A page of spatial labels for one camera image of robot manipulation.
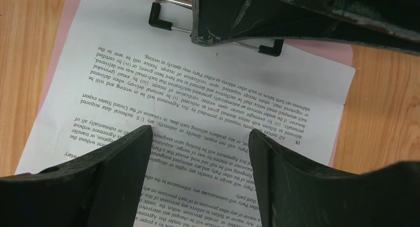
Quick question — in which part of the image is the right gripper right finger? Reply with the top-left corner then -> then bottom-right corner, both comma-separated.
249,129 -> 420,227

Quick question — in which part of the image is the printed paper sheet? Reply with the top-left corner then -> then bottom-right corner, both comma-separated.
16,0 -> 355,227

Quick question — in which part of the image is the pink paper sheet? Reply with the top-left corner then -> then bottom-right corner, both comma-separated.
20,0 -> 355,171

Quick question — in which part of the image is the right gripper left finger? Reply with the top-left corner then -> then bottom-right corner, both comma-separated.
0,125 -> 153,227

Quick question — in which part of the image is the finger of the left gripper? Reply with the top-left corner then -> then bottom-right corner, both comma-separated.
191,0 -> 420,55

